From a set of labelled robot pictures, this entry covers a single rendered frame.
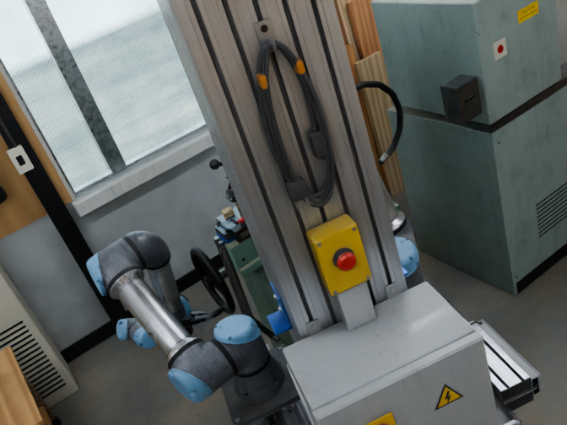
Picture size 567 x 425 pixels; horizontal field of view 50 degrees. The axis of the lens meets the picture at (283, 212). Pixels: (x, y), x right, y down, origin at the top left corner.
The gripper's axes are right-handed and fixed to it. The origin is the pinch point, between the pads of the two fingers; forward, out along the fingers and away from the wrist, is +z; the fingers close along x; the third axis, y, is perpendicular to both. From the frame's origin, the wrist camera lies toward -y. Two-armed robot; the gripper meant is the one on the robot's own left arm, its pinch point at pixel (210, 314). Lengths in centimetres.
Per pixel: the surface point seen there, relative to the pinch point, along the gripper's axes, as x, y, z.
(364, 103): -103, -77, 140
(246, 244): 10.3, -31.7, 5.4
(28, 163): -122, -28, -47
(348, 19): -120, -123, 130
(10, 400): -47, 55, -62
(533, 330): 46, 1, 136
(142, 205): -133, -3, 17
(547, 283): 31, -13, 160
